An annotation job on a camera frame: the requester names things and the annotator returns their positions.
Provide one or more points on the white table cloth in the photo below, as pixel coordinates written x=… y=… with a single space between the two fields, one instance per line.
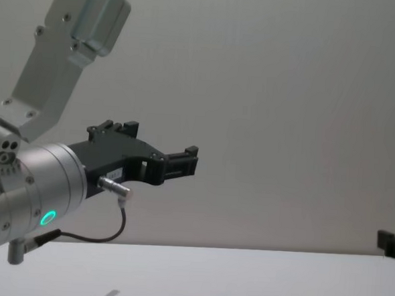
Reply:
x=209 y=279

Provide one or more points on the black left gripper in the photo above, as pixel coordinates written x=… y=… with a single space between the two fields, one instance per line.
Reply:
x=113 y=153

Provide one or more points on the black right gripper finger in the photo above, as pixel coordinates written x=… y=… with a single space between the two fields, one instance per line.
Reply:
x=392 y=245

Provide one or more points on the white curtain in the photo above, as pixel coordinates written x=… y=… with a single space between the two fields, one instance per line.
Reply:
x=270 y=109

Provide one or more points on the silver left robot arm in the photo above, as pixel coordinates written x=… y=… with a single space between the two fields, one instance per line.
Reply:
x=51 y=78

